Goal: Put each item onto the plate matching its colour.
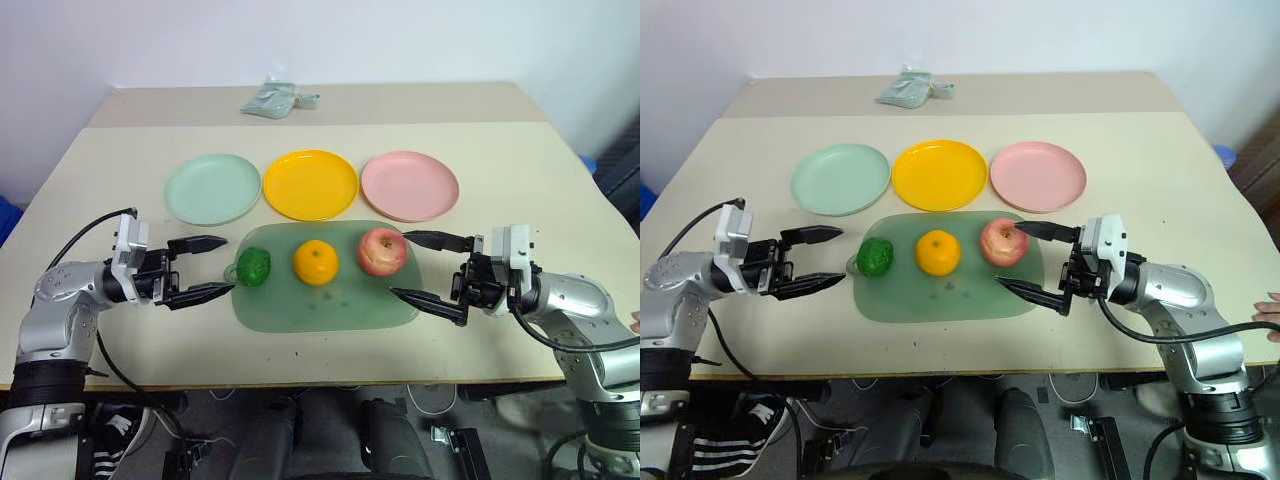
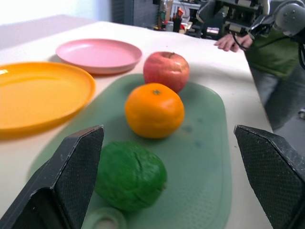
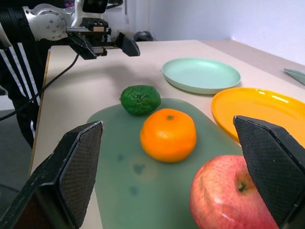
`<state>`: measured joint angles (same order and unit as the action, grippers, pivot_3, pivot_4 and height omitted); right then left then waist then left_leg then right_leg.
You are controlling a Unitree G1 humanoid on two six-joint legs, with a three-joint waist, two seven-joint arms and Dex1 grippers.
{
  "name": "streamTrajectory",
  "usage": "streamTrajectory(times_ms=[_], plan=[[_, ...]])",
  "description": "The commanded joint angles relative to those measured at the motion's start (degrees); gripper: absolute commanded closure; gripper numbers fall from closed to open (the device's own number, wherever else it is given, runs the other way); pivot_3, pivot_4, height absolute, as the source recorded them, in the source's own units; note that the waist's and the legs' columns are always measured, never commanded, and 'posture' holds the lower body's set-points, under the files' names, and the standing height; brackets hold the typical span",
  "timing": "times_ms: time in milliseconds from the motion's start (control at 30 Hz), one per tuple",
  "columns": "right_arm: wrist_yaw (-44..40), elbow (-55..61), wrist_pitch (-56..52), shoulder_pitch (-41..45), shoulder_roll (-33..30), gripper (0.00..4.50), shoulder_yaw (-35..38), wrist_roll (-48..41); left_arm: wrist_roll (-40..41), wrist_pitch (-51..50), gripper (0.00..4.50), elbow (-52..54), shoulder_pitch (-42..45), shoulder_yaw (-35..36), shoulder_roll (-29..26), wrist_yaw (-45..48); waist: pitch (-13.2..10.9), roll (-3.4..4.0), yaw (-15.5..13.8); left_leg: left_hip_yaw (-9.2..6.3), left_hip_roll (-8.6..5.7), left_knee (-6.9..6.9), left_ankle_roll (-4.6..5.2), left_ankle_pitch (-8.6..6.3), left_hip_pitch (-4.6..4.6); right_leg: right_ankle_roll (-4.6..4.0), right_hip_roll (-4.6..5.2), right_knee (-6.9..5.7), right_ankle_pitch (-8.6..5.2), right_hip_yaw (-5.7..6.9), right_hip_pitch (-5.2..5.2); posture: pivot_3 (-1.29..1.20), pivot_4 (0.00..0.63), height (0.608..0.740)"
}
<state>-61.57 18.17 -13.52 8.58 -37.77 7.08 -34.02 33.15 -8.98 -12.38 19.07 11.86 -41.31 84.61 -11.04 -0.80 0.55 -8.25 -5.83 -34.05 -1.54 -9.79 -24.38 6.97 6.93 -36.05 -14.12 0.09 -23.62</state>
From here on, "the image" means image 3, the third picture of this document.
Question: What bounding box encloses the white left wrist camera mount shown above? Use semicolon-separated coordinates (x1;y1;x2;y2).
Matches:
71;0;110;27

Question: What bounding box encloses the orange mandarin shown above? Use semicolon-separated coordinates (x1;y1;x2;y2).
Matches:
140;108;198;164

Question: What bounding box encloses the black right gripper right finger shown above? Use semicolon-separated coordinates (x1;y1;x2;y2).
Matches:
233;115;305;229

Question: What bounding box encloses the yellow plate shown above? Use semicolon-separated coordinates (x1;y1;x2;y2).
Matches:
211;87;305;144

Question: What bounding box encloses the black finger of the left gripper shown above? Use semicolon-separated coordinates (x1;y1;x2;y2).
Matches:
68;31;98;61
116;31;141;57

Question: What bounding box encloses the light green plate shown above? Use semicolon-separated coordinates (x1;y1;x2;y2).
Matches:
162;57;241;94

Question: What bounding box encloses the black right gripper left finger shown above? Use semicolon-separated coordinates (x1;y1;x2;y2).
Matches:
0;120;104;229

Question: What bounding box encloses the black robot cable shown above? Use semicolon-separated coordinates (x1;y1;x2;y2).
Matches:
0;52;81;121

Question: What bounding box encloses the dark background object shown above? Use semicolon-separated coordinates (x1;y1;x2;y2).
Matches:
133;31;158;42

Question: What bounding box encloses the grey green flat mat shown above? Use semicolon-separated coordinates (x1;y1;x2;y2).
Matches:
283;67;305;86

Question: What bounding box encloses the red apple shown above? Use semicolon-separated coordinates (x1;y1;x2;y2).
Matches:
189;155;280;229

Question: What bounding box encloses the green mandarin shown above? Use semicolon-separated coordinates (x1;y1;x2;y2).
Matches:
120;85;162;116

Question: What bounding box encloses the dark green mat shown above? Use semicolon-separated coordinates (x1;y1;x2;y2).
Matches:
86;97;245;229

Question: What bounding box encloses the person in black striped trousers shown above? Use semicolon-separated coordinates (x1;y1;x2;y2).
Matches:
0;41;52;149

